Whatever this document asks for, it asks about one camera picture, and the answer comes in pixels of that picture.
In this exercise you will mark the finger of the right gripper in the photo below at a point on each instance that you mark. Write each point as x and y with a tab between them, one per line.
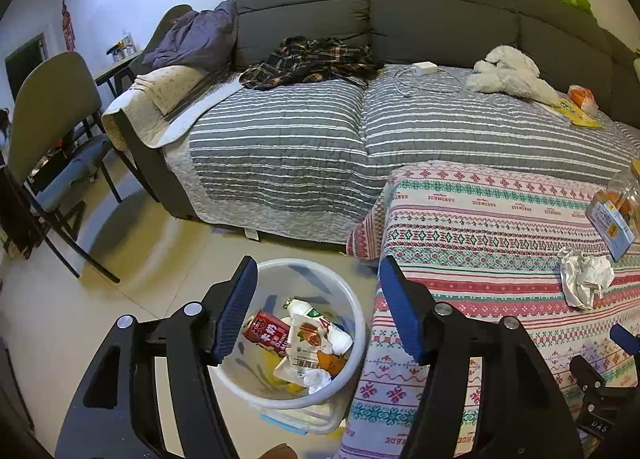
609	414
626	340

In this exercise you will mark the white paper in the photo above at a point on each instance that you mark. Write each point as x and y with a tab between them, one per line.
584	278

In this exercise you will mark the light blue carton box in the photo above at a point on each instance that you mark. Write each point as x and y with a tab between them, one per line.
611	226

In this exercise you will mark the white plastic trash bin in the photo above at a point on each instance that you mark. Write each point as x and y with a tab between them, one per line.
248	370

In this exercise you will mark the glass jar with cork lid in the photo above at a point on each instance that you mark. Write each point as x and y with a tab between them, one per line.
622	192

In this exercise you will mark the colourful patterned tablecloth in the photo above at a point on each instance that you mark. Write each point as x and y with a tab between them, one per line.
487	242

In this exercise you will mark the red snack wrapper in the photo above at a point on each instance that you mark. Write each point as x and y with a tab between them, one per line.
267	331

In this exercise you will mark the white snack packet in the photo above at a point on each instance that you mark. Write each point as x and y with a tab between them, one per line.
317	348

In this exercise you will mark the yellow book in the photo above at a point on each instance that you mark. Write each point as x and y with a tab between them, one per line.
577	117

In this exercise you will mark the orange snack bag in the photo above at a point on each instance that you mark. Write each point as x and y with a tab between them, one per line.
583	98

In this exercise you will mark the grey chair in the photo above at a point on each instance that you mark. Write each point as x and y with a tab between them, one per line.
165	24
56	96

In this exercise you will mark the white plush toy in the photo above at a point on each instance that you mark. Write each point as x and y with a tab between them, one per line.
507	70

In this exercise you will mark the grey striped quilt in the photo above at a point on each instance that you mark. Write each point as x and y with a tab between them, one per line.
307	161

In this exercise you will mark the dark grey sofa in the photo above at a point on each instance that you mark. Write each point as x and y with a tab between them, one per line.
567	45

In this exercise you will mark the white power adapter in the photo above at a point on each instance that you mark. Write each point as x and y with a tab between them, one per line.
424	68

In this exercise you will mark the cream floral pillow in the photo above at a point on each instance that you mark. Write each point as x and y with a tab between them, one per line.
166	87

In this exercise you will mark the small side table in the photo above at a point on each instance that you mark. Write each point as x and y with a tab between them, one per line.
115	76

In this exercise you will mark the purple jacket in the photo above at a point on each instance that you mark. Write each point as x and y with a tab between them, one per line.
198	39

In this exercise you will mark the dark plaid shirt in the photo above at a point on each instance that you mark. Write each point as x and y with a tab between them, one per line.
312	60

